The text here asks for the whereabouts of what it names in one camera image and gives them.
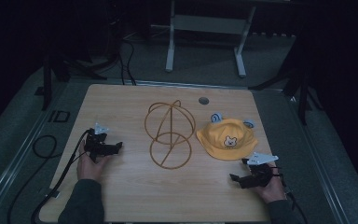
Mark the white metal stand frame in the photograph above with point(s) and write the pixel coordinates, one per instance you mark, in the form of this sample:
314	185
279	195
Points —
208	24

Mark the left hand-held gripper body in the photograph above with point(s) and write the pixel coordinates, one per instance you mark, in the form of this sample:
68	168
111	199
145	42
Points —
96	145

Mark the person's right hand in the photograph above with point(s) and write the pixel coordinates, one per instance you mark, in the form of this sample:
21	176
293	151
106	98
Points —
273	189

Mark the black tripod stand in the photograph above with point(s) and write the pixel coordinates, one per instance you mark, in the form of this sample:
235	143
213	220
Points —
62	71
301	90

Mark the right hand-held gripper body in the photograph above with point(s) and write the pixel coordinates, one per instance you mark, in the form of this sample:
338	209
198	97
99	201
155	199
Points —
261	174

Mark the yellow bear bucket hat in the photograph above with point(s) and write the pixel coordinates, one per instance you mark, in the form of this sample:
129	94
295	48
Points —
227	140

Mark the person's left hand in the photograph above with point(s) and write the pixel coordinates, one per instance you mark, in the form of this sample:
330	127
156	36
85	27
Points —
90	168

